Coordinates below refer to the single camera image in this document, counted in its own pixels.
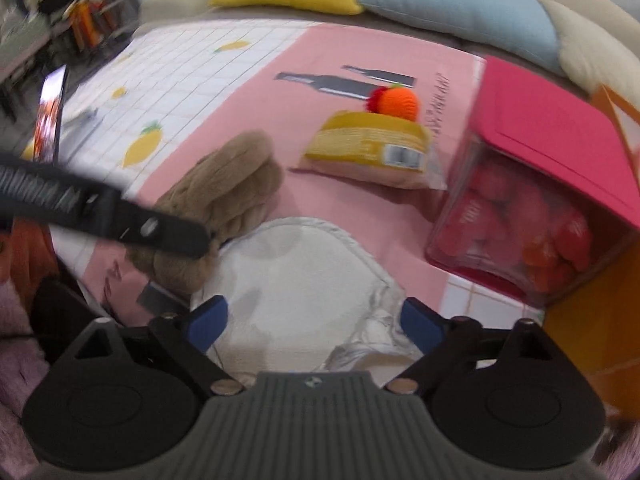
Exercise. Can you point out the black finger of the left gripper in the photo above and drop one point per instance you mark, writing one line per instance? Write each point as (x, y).
(150, 229)

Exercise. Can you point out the yellow snack packet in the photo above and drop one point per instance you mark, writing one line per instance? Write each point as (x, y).
(375, 148)

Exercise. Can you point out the purple fluffy rug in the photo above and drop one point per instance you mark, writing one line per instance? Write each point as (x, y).
(22, 368)

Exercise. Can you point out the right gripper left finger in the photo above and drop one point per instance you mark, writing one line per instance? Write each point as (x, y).
(185, 339)

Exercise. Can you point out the brown plush toy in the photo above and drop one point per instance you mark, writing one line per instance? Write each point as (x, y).
(229, 191)

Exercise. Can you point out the blue cushion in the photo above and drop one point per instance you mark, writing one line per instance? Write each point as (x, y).
(519, 27)

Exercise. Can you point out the beige sofa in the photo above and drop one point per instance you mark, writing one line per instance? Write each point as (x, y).
(605, 13)

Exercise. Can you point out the pink lidded candy box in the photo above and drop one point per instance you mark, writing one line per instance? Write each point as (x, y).
(541, 196)

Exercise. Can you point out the metal rack with orange items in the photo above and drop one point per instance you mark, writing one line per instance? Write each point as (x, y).
(88, 25)

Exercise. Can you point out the silver foil bag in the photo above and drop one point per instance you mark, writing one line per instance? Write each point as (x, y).
(304, 296)

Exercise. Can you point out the grey-green cushion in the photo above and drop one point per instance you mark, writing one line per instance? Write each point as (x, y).
(591, 57)

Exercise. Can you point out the orange knitted fruit toy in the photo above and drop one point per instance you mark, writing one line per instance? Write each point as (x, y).
(396, 101)

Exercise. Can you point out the smartphone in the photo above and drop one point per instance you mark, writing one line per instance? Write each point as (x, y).
(49, 115)

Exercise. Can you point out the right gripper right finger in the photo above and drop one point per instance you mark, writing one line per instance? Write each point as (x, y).
(443, 342)

